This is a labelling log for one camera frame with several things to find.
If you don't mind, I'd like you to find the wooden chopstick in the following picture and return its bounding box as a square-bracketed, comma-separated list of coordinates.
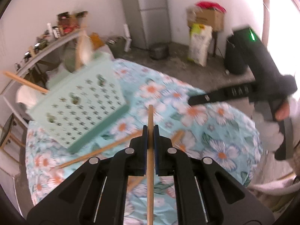
[147, 105, 154, 225]
[57, 130, 142, 169]
[125, 125, 196, 196]

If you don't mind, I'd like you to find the green utensil holder basket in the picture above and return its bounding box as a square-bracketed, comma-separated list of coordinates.
[28, 52, 129, 153]

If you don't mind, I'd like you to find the white ladle spoon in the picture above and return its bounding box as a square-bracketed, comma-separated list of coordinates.
[75, 18, 94, 71]

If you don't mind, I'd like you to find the right white-gloved hand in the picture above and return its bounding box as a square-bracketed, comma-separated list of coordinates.
[252, 100, 290, 152]

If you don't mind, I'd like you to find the black trash bin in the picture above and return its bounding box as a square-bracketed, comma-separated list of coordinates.
[224, 35, 248, 75]

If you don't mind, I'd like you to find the floral blue tablecloth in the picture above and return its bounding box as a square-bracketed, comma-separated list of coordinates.
[25, 59, 262, 205]

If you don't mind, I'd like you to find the rice bag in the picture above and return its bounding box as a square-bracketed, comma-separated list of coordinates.
[188, 23, 213, 67]

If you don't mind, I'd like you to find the cardboard box on stand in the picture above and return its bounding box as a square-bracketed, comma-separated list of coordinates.
[186, 1, 227, 32]

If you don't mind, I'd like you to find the dark cooking pot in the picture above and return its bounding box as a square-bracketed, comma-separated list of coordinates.
[148, 43, 169, 60]

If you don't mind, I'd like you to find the wooden chair black seat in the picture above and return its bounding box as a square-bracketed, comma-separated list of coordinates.
[1, 113, 27, 164]

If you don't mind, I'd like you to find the white side table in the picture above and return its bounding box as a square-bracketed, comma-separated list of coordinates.
[0, 27, 88, 104]

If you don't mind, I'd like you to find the grey refrigerator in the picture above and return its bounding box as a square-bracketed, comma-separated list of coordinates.
[121, 0, 171, 49]

